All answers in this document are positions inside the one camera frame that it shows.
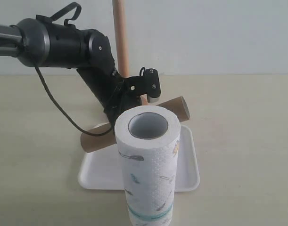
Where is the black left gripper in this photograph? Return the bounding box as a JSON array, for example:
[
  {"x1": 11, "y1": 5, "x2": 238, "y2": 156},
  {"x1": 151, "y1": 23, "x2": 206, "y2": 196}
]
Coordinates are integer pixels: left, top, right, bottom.
[{"x1": 104, "y1": 76, "x2": 140, "y2": 124}]

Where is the white patterned paper towel roll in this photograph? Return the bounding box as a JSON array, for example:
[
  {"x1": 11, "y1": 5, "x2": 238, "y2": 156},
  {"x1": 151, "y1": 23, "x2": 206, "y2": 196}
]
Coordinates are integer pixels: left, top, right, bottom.
[{"x1": 114, "y1": 105, "x2": 181, "y2": 226}]

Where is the brown cardboard tube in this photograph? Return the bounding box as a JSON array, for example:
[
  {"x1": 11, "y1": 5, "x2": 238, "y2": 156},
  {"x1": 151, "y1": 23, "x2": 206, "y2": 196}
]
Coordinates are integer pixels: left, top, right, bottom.
[{"x1": 81, "y1": 96, "x2": 190, "y2": 153}]

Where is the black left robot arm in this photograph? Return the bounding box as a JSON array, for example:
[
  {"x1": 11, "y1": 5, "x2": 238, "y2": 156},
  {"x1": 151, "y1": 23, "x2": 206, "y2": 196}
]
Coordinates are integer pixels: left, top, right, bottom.
[{"x1": 0, "y1": 16, "x2": 141, "y2": 123}]

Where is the orange paper towel holder stand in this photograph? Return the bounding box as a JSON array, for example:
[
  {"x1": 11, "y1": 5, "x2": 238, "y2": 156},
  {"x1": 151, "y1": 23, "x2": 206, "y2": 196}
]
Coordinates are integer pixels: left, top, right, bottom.
[{"x1": 107, "y1": 0, "x2": 145, "y2": 105}]

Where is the white rectangular plastic tray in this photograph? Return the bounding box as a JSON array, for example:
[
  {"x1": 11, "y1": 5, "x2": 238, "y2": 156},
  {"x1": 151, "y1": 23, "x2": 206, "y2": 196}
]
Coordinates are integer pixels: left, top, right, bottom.
[{"x1": 78, "y1": 125, "x2": 200, "y2": 192}]

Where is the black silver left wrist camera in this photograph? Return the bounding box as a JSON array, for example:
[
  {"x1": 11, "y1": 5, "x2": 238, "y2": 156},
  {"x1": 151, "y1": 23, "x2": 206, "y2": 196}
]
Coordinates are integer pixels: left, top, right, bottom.
[{"x1": 123, "y1": 67, "x2": 162, "y2": 104}]

